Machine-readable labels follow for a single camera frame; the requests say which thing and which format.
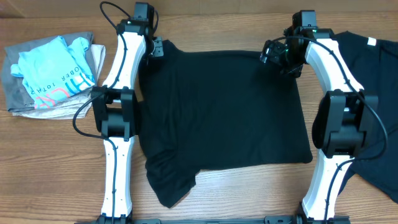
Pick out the black t-shirt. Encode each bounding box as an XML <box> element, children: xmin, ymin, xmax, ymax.
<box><xmin>139</xmin><ymin>40</ymin><xmax>313</xmax><ymax>208</ymax></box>

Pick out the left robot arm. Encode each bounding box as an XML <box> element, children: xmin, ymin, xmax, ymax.
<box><xmin>91</xmin><ymin>17</ymin><xmax>163</xmax><ymax>223</ymax></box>

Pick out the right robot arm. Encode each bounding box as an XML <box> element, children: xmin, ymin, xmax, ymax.
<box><xmin>260</xmin><ymin>27</ymin><xmax>380</xmax><ymax>223</ymax></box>

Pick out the dark navy t-shirt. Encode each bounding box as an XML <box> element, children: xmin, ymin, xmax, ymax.
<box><xmin>334</xmin><ymin>30</ymin><xmax>398</xmax><ymax>203</ymax></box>

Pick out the light blue printed t-shirt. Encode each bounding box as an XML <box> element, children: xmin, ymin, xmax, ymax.
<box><xmin>11</xmin><ymin>36</ymin><xmax>96</xmax><ymax>109</ymax></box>

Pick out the beige folded shirt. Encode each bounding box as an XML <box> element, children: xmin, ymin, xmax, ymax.
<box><xmin>12</xmin><ymin>44</ymin><xmax>106</xmax><ymax>119</ymax></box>

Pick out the grey folded shirt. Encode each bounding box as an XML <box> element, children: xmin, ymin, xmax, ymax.
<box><xmin>1</xmin><ymin>32</ymin><xmax>96</xmax><ymax>112</ymax></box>

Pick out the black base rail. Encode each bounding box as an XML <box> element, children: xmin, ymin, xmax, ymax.
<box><xmin>78</xmin><ymin>215</ymin><xmax>351</xmax><ymax>224</ymax></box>

